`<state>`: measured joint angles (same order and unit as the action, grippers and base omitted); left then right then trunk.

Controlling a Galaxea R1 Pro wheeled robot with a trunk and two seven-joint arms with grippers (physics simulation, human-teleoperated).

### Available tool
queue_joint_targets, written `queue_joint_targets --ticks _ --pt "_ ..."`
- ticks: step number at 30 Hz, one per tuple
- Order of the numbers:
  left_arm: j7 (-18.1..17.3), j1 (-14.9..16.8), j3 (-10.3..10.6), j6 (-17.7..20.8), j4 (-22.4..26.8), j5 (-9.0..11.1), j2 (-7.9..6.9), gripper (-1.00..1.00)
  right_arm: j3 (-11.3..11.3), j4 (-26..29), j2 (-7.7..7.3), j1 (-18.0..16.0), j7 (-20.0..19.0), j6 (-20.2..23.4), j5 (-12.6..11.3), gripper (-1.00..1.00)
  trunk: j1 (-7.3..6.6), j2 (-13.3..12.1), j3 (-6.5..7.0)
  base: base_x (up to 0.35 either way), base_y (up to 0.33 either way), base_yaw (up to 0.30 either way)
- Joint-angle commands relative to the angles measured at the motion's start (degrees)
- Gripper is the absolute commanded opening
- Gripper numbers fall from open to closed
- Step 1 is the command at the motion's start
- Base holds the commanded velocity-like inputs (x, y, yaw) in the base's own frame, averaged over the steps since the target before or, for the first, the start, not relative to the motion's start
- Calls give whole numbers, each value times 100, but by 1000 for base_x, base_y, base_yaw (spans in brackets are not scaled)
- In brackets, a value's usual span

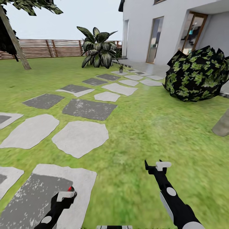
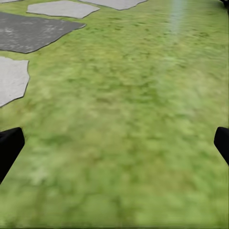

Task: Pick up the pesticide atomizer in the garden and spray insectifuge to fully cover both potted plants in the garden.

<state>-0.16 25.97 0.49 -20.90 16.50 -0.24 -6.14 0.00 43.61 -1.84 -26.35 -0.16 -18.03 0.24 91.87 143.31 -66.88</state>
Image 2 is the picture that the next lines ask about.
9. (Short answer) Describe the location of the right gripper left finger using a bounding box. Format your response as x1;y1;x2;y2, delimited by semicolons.
0;127;25;184

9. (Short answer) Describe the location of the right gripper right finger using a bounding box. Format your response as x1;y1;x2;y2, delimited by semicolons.
214;126;229;164

